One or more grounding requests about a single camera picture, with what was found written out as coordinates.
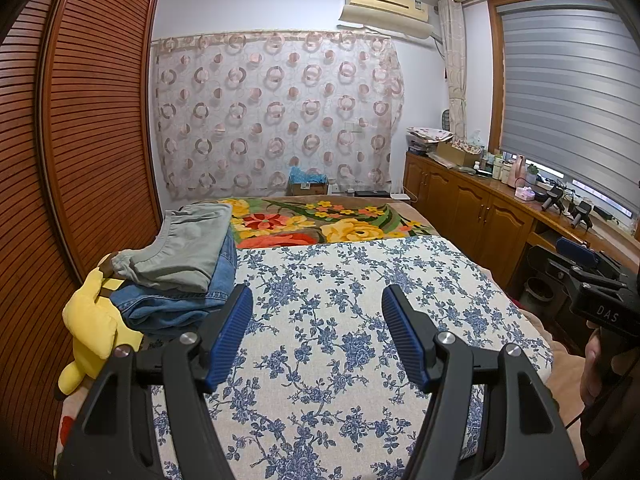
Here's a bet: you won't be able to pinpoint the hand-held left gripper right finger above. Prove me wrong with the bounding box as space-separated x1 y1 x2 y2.
381 284 583 480

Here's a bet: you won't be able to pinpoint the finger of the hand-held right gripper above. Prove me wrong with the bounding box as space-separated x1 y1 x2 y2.
545 258 627 293
555 237 632 275

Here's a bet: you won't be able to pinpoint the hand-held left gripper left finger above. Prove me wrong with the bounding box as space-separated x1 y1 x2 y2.
55 284 254 480

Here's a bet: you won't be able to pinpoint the grey pants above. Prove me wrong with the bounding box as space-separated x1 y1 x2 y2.
111 202 232 293

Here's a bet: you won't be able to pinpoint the person's right hand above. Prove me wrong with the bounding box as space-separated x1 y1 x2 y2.
579 329 620 407

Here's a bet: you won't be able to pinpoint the dark waste bin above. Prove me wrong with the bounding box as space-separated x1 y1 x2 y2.
524 276 558 305

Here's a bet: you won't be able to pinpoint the folded blue jeans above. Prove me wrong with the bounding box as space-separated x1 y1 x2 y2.
109 232 238 336

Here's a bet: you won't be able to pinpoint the blue floral bed sheet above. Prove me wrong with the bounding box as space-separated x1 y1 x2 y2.
150 235 553 480

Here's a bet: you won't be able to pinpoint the wooden sideboard cabinet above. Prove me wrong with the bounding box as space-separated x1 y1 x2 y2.
402 152 640 301

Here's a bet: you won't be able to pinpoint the group of toiletry bottles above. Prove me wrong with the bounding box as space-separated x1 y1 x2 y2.
480 152 516 181

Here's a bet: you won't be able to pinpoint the colourful floral blanket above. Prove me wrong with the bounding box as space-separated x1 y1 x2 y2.
215 196 441 251

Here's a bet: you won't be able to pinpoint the yellow plush toy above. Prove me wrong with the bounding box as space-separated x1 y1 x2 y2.
57 255 143 395

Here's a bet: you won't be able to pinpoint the grey window blind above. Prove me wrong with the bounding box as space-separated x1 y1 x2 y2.
497 0 640 213

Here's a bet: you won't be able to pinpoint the open cardboard box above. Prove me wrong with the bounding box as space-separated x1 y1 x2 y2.
436 139 483 167

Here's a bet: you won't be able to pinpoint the blue crumpled bag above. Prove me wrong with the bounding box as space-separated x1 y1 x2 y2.
289 166 328 186

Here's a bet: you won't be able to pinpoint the folded floral cloth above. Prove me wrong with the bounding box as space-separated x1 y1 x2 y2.
406 126 453 142

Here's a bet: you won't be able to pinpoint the beige window curtain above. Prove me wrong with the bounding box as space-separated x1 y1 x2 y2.
439 0 471 141

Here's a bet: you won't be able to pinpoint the sheer circle-patterned curtain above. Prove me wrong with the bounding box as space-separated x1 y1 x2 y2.
150 30 405 200

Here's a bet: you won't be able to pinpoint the wooden louvred wardrobe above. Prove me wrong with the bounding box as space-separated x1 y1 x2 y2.
0 0 166 466

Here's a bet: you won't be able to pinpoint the black camera grip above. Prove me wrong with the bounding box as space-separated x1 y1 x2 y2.
570 202 593 231
542 185 566 211

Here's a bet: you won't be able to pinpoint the beige wall air conditioner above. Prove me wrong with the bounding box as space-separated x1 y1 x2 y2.
337 0 443 41

